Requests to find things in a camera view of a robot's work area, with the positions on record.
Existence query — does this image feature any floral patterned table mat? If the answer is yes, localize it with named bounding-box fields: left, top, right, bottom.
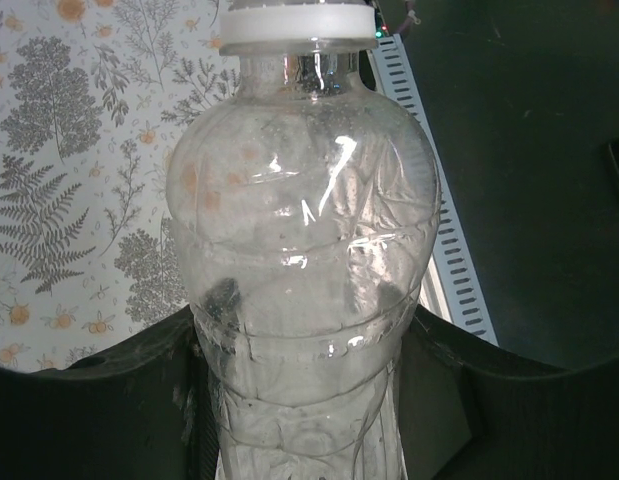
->
left=0, top=0, right=240, bottom=374

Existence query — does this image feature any clear bottle pale green label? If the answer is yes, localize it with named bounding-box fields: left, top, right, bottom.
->
left=163, top=34, right=443, bottom=480

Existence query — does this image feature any white bottle cap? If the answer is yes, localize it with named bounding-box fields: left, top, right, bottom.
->
left=221, top=0, right=379, bottom=45

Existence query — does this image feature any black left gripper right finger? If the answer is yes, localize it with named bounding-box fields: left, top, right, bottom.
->
left=388, top=305, right=619, bottom=480

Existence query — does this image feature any white slotted cable duct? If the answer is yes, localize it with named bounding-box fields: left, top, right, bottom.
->
left=366, top=33, right=500, bottom=347

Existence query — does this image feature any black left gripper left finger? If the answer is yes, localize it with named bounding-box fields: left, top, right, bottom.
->
left=0, top=304, right=225, bottom=480

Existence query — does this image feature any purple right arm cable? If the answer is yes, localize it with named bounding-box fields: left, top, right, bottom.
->
left=398, top=0, right=423, bottom=26

